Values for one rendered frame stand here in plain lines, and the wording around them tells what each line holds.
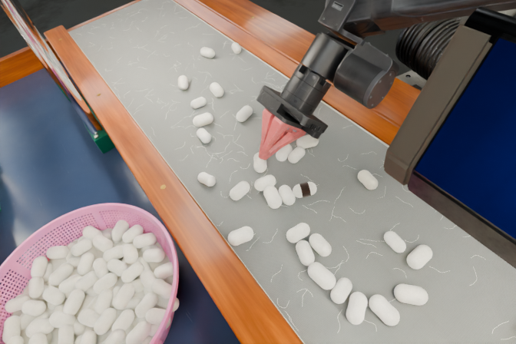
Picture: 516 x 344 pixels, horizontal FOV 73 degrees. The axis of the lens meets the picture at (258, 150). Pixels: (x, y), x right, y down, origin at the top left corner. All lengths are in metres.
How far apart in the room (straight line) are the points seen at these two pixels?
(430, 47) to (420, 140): 0.63
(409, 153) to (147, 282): 0.42
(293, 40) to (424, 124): 0.66
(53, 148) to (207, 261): 0.53
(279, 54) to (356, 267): 0.46
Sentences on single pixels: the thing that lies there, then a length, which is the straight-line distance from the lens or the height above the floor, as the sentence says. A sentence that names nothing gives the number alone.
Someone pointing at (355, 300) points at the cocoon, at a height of 0.76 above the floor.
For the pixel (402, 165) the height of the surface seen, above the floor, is 1.06.
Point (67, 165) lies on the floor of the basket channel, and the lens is 0.84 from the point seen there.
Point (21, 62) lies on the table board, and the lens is 1.20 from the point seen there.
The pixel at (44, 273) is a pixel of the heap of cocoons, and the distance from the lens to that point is 0.62.
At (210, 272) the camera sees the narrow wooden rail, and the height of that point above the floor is 0.76.
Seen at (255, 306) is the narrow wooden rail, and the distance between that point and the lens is 0.45.
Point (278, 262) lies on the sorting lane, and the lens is 0.49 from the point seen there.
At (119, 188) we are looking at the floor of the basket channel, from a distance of 0.73.
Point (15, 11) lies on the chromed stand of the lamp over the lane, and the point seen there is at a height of 0.98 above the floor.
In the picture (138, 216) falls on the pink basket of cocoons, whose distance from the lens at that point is 0.57.
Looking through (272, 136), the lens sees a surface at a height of 0.81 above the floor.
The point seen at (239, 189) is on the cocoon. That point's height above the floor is 0.76.
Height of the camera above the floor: 1.19
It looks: 48 degrees down
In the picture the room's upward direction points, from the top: 12 degrees counter-clockwise
